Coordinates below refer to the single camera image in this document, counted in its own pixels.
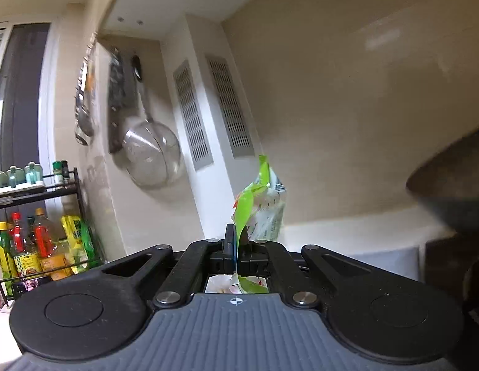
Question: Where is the red cap sauce bottle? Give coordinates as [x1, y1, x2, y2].
[11, 212, 41, 276]

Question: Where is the yellow cap oil bottle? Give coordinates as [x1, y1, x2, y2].
[0, 222, 18, 296]

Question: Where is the round wire mesh strainer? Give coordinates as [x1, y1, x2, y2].
[124, 54, 182, 189]

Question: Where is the black wok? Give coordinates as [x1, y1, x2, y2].
[406, 128, 479, 236]

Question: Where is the green white snack wrapper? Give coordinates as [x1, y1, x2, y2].
[215, 155, 286, 294]

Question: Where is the hanging metal ladle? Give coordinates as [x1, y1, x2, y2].
[74, 32, 97, 147]

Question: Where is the hanging kitchen cleaver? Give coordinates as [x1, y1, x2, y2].
[107, 47, 125, 154]

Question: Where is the wall vent grille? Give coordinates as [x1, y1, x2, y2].
[206, 54, 255, 158]
[173, 59, 214, 171]

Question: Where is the yellow green seasoning bag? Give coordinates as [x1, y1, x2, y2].
[61, 215, 98, 275]

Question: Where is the orange cap oil bottle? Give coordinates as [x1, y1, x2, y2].
[34, 208, 72, 280]

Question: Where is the black wire spice rack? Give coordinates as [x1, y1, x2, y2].
[0, 162, 101, 304]

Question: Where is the right wall vent grille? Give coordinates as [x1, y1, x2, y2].
[206, 54, 255, 158]

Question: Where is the left wall vent grille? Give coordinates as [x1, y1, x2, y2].
[173, 59, 214, 171]

